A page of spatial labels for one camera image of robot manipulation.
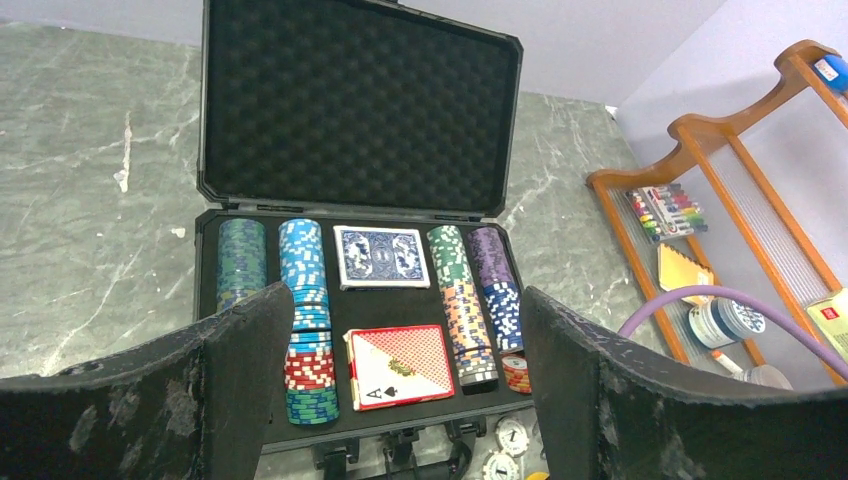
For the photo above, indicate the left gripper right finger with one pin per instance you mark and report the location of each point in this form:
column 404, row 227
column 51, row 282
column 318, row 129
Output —
column 609, row 408

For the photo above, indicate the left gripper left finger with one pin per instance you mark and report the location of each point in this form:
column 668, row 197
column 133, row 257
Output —
column 191, row 404

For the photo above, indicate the red playing card deck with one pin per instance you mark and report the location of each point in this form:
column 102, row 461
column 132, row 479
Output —
column 396, row 366

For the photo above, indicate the blue playing card deck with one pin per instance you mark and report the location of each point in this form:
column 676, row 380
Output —
column 380, row 258

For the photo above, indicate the coloured marker set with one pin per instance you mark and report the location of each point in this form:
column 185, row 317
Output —
column 666, row 212

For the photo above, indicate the black poker set case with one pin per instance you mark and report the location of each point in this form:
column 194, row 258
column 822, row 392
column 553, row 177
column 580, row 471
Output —
column 360, row 113

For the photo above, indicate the light blue poker chip row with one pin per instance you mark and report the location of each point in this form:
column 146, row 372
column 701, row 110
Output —
column 309, row 369

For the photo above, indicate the blue white tape roll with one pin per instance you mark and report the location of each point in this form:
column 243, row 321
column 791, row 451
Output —
column 721, row 322

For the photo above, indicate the tan paper notepad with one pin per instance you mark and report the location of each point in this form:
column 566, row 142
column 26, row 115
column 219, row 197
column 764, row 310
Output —
column 677, row 270

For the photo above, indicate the purple blue poker chip row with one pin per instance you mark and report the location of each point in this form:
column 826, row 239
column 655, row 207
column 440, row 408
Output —
column 500, row 290

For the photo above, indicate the orange wooden rack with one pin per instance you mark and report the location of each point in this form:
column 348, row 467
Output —
column 754, row 244

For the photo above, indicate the green orange poker chip row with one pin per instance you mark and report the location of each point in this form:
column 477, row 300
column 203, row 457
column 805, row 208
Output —
column 469, row 336

